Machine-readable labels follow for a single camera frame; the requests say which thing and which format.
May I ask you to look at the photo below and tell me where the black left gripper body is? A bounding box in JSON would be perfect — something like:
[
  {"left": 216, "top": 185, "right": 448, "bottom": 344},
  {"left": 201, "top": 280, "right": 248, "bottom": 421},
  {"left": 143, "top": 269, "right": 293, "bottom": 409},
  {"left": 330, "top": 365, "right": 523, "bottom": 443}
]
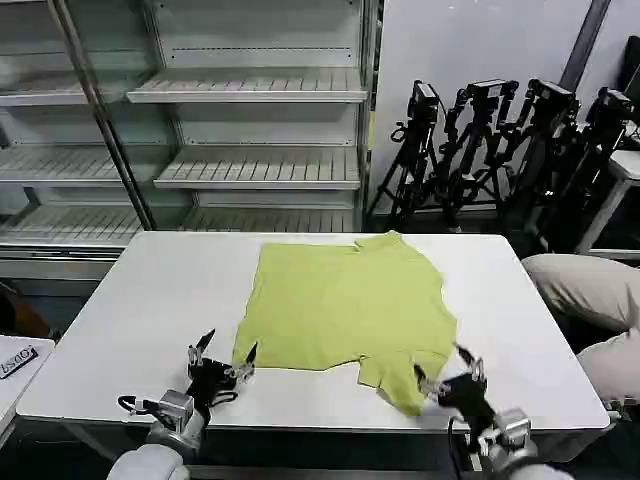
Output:
[{"left": 185, "top": 358, "right": 240, "bottom": 407}]

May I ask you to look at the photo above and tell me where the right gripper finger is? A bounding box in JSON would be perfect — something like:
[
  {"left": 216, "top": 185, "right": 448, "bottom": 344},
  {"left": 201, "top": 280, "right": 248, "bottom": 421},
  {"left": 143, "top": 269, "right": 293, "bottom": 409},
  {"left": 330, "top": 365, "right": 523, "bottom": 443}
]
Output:
[
  {"left": 412, "top": 363, "right": 445, "bottom": 400},
  {"left": 452, "top": 342, "right": 489, "bottom": 387}
]

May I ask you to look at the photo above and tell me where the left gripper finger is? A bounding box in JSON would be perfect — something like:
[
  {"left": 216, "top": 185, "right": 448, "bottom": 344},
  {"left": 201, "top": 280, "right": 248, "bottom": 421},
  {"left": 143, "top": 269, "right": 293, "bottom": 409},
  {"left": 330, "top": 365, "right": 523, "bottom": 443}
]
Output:
[
  {"left": 224, "top": 341, "right": 260, "bottom": 384},
  {"left": 187, "top": 328, "right": 217, "bottom": 370}
]

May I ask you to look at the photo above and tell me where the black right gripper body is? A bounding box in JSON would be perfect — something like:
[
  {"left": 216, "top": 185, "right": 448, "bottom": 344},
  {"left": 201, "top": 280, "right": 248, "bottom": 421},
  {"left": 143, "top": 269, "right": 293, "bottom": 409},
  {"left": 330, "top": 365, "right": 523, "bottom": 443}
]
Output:
[{"left": 437, "top": 373, "right": 499, "bottom": 424}]

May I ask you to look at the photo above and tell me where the lime green t-shirt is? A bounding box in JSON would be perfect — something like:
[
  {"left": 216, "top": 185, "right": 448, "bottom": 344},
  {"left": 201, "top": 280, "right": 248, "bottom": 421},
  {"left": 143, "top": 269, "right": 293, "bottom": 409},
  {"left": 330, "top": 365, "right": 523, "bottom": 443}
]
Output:
[{"left": 231, "top": 230, "right": 459, "bottom": 417}]

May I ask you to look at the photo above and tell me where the small white side table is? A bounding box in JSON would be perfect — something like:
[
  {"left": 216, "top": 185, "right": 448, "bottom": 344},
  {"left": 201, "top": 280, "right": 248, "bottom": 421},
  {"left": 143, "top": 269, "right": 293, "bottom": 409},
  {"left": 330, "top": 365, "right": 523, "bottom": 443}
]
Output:
[{"left": 0, "top": 333, "right": 57, "bottom": 434}]

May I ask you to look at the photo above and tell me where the empty grey shelf unit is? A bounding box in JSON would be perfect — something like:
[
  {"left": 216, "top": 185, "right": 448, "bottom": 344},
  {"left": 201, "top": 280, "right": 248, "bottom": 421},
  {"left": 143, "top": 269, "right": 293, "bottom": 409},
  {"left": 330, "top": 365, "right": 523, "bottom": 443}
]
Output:
[{"left": 124, "top": 0, "right": 384, "bottom": 236}]

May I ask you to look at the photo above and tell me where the empty glass-fronted shelf unit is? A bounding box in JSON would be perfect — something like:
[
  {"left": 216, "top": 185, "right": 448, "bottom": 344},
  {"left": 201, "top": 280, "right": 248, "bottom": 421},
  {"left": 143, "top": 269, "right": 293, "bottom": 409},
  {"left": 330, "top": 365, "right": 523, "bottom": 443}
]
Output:
[{"left": 0, "top": 0, "right": 169, "bottom": 281}]

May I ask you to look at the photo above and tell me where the white desk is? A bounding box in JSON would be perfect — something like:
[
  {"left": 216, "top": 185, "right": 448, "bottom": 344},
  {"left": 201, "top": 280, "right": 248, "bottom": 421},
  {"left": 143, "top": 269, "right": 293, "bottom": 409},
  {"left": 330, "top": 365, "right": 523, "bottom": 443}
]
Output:
[{"left": 574, "top": 147, "right": 640, "bottom": 254}]

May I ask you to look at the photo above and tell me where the slanted dark metal pole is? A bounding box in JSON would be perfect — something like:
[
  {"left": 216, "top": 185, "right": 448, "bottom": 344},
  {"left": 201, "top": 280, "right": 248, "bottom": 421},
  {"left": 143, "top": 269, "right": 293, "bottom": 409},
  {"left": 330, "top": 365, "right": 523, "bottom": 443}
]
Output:
[{"left": 48, "top": 0, "right": 156, "bottom": 232}]

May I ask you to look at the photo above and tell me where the dark monitor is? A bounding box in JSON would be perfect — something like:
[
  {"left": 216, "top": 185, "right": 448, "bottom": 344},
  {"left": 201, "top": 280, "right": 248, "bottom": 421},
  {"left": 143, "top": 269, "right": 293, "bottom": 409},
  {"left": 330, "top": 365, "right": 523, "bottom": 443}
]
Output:
[{"left": 618, "top": 35, "right": 640, "bottom": 104}]

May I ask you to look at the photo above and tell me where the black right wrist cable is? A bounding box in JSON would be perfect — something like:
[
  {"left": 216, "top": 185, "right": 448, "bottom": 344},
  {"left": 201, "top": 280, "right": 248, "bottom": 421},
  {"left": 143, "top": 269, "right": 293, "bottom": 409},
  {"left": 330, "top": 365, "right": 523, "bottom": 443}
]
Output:
[{"left": 446, "top": 415, "right": 482, "bottom": 474}]

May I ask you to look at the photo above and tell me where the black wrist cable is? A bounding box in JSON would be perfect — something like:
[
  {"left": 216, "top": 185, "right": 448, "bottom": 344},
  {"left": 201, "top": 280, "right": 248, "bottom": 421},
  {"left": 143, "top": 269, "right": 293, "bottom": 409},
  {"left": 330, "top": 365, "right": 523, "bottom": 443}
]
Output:
[
  {"left": 116, "top": 393, "right": 162, "bottom": 417},
  {"left": 446, "top": 415, "right": 482, "bottom": 474}
]

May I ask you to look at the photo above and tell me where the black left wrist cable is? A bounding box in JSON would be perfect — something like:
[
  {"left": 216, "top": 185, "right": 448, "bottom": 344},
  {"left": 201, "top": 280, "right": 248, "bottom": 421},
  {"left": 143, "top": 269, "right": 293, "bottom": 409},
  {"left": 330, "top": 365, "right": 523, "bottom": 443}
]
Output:
[{"left": 116, "top": 393, "right": 162, "bottom": 417}]

